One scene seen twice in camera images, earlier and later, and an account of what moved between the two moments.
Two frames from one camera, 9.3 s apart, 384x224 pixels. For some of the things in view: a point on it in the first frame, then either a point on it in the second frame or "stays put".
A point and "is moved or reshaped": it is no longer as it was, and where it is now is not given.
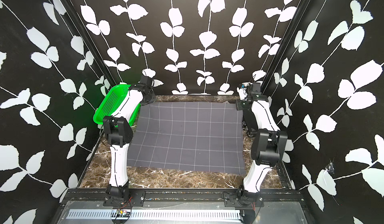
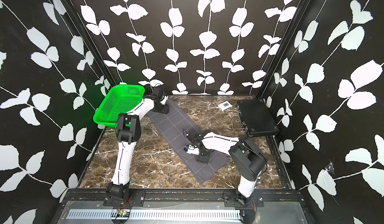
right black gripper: [239, 105] to [201, 159]
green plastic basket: [112, 99] stays put
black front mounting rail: [185, 198] stays put
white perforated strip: [153, 214] stays put
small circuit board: [122, 213] stays put
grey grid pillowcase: [199, 136] is moved or reshaped
